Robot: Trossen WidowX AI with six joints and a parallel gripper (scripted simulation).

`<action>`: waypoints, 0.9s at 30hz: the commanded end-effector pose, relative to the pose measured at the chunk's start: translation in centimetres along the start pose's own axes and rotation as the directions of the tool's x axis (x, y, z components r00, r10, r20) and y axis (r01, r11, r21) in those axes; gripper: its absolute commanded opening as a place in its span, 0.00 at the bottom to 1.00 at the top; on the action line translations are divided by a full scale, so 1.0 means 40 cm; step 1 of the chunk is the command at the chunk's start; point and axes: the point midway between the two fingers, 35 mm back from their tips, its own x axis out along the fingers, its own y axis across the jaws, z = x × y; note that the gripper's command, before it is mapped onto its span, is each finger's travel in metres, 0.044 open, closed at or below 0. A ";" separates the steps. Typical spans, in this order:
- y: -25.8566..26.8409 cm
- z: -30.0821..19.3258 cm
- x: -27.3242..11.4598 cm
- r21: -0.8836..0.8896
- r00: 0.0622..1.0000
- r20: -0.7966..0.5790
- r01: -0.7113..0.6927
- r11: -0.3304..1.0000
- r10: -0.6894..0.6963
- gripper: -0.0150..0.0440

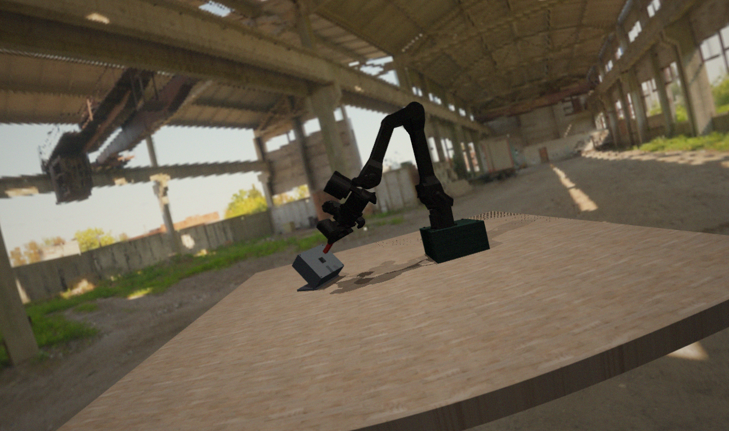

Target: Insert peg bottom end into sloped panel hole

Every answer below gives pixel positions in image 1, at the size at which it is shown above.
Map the grey sloped panel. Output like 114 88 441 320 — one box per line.
292 244 344 292

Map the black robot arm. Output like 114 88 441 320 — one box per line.
323 102 457 229

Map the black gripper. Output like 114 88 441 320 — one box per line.
316 203 365 245

